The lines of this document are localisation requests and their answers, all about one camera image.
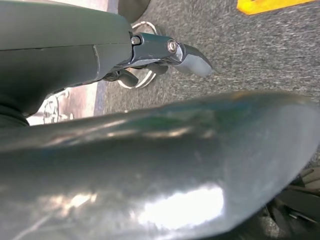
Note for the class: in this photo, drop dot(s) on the yellow floor tape outline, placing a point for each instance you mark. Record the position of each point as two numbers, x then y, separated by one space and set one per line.
263 6

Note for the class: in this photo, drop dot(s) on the black robot foot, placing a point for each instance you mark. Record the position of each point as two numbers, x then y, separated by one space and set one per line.
300 205

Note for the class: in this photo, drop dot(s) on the chrome stanchion post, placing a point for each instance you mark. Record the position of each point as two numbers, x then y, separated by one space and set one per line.
149 78

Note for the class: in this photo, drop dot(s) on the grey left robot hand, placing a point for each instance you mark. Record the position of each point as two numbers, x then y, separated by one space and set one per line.
149 165

